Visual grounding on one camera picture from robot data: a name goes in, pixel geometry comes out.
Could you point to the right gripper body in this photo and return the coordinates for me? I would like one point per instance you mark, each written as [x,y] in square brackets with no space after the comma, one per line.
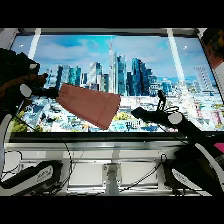
[151,116]

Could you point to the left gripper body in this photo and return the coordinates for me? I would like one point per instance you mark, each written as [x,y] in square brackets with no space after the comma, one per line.
[46,92]

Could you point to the pink garment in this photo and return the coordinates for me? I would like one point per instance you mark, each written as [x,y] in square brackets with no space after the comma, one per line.
[90,105]

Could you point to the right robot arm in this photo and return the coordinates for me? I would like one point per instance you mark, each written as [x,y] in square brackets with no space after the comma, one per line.
[200,156]

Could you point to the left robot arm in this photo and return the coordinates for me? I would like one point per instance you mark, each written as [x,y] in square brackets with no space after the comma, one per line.
[30,178]

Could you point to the brown garment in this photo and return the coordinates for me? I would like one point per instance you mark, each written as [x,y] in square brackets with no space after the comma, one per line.
[13,87]

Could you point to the red garment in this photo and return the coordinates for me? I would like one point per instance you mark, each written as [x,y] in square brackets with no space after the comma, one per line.
[217,55]

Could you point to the yellow black checked garment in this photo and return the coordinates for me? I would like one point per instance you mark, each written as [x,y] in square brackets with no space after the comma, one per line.
[215,37]

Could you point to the silver frame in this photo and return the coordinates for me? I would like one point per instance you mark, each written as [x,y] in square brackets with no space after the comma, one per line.
[113,148]

